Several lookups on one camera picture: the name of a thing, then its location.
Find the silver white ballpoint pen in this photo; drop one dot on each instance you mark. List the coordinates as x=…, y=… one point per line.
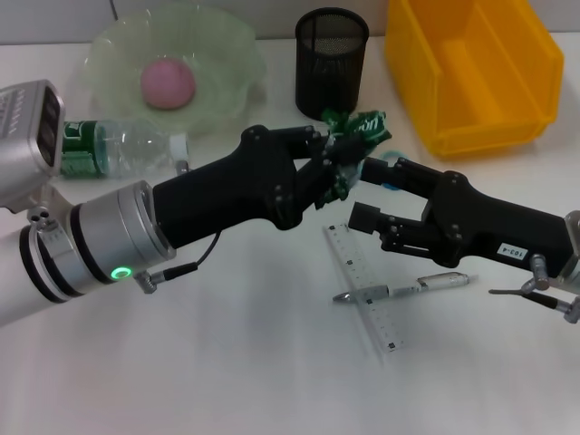
x=435, y=283

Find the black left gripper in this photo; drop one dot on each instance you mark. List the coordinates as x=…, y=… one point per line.
x=235, y=186

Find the black mesh pen cup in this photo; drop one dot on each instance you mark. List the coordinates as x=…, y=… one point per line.
x=331, y=63

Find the pink peach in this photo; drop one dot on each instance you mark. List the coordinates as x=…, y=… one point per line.
x=167, y=84

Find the green plastic wrapper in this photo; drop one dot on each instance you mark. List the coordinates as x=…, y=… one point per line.
x=367, y=127

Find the yellow plastic bin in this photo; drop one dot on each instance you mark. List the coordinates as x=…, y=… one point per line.
x=476, y=81

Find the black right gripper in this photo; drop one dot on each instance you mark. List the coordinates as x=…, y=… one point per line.
x=494, y=226

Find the blue capped scissors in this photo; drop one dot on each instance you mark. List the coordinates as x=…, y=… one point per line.
x=390, y=154

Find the clear green-label water bottle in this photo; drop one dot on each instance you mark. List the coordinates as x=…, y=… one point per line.
x=127, y=147

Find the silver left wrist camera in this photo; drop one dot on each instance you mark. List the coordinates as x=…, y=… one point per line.
x=31, y=140

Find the translucent green fruit plate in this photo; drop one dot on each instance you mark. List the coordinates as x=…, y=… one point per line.
x=217, y=68

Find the clear plastic ruler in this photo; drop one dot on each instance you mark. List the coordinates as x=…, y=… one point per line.
x=362, y=281

